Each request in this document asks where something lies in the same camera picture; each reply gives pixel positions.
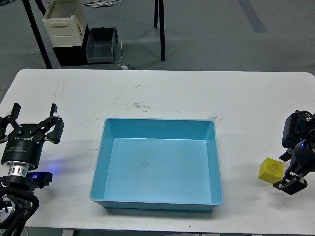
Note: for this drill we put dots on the black crate under cream crate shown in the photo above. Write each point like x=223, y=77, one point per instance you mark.
x=73, y=56

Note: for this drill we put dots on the black table leg left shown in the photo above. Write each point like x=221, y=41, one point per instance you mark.
x=36, y=32

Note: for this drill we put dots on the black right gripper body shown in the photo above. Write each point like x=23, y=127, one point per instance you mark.
x=302, y=157

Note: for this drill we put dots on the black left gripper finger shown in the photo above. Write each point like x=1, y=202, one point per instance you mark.
x=48, y=130
x=10, y=119

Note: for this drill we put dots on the light blue plastic tray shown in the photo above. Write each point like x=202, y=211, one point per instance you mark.
x=163, y=164

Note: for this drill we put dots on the yellow wooden block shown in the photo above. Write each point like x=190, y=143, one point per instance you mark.
x=271, y=170

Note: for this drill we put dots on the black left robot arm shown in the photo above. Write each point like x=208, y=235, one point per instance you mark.
x=18, y=203

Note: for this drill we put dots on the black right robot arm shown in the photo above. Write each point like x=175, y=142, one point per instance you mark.
x=299, y=140

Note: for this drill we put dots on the cream plastic crate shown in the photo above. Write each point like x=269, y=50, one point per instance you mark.
x=65, y=23

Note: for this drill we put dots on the dark grey open bin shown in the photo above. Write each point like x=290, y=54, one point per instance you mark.
x=101, y=45

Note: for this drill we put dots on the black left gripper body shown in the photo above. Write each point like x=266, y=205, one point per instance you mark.
x=24, y=145

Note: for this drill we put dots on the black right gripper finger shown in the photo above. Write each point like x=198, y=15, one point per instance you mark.
x=291, y=183
x=285, y=157

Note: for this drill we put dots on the black table legs centre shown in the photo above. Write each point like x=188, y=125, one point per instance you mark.
x=159, y=20

